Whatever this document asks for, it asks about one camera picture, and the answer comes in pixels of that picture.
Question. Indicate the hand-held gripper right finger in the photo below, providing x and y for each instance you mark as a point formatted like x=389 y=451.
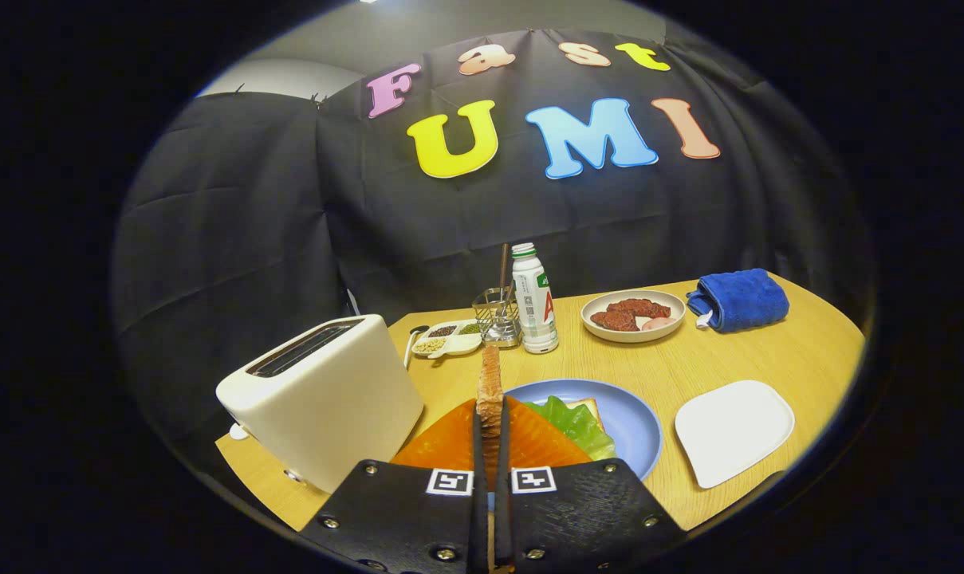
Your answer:
x=585 y=518

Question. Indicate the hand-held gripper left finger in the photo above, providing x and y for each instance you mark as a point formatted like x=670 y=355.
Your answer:
x=402 y=518

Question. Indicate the green lettuce leaf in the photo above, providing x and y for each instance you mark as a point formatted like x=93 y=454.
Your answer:
x=573 y=426

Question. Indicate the toasted brown bread slice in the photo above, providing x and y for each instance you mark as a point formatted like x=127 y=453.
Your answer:
x=490 y=391

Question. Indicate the blue round plate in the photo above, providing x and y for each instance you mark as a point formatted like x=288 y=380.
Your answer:
x=637 y=430

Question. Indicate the white bread slice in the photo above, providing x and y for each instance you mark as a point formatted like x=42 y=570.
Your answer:
x=589 y=405

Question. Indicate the cream white toaster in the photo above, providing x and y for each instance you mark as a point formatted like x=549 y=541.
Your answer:
x=330 y=399

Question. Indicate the white square dish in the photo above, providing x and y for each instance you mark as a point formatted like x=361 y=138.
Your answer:
x=733 y=434

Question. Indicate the white divided condiment dish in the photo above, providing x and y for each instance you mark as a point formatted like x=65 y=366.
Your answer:
x=450 y=344

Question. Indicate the beige round plate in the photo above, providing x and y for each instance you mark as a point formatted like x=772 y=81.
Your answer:
x=633 y=336

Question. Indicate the brown meat piece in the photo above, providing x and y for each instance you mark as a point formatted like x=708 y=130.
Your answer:
x=641 y=307
x=615 y=321

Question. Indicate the small pink ham slice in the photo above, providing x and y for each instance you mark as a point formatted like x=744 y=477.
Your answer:
x=659 y=323

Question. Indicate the white drink bottle green cap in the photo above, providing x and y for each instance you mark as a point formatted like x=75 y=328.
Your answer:
x=535 y=311

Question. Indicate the brown chopstick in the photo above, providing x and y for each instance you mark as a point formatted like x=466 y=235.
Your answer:
x=504 y=267

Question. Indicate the blue folded towel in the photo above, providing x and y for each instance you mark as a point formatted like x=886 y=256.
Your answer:
x=741 y=301

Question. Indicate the black backdrop cloth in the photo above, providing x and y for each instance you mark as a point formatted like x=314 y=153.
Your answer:
x=234 y=239

